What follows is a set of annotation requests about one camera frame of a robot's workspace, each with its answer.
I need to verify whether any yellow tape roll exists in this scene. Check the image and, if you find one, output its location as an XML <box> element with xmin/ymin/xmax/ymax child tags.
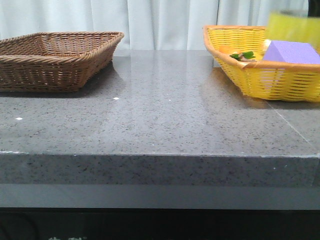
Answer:
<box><xmin>265</xmin><ymin>12</ymin><xmax>320</xmax><ymax>50</ymax></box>

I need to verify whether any pale grey curtain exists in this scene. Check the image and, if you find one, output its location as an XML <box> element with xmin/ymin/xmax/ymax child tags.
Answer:
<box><xmin>0</xmin><ymin>0</ymin><xmax>308</xmax><ymax>50</ymax></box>

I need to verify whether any orange toy carrot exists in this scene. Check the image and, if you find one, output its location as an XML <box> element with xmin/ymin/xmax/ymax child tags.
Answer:
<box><xmin>219</xmin><ymin>45</ymin><xmax>256</xmax><ymax>62</ymax></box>

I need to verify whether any yellow woven basket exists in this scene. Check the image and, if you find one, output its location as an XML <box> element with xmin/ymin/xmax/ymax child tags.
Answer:
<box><xmin>203</xmin><ymin>25</ymin><xmax>320</xmax><ymax>103</ymax></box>

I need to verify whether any brown wicker basket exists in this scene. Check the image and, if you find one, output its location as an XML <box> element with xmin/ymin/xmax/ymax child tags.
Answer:
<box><xmin>0</xmin><ymin>31</ymin><xmax>125</xmax><ymax>93</ymax></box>

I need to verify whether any purple foam block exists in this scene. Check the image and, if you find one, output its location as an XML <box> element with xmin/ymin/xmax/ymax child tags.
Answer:
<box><xmin>263</xmin><ymin>40</ymin><xmax>320</xmax><ymax>64</ymax></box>

